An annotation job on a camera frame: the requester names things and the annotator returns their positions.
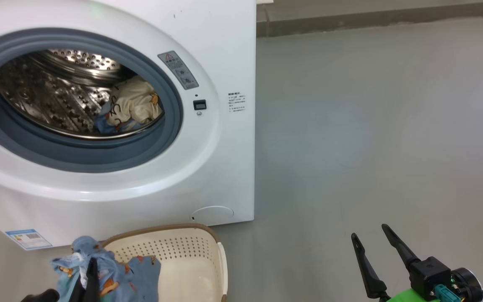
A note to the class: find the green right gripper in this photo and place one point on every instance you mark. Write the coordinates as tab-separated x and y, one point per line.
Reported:
411	297

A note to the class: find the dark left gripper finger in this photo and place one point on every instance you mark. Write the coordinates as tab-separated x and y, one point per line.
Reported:
92	285
79	291

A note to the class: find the blue fox print garment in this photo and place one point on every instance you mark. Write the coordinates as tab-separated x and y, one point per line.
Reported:
136	281

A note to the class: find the cream printed garment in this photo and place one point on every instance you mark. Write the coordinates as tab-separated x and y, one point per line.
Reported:
136	100

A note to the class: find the white front-load washing machine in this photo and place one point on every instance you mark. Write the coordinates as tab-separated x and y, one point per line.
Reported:
224	167

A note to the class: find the stainless steel washing machine drum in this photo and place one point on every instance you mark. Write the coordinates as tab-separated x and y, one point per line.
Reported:
48	96

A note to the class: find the black door latch slot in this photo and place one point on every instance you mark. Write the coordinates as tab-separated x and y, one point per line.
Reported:
199	105

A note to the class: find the blue energy label sticker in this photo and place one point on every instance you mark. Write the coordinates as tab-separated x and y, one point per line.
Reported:
28	239

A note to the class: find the black round motor housing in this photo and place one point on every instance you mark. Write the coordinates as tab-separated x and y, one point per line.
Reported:
468	285

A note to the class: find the cream perforated laundry basket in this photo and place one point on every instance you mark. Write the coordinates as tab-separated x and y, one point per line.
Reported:
187	272

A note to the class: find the round white filter cover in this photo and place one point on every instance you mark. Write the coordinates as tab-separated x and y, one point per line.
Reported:
214	214

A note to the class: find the black text info sticker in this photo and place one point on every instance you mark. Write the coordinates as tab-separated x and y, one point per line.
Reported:
236	102

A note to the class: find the grey warning sticker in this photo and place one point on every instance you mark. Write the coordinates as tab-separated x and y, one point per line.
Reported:
178	70

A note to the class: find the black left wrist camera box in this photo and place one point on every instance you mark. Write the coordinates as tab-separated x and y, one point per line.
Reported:
42	296

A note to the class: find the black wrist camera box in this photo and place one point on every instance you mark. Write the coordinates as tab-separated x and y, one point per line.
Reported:
430	274
42	296

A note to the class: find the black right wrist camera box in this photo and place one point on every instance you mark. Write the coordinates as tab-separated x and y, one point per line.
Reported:
430	274

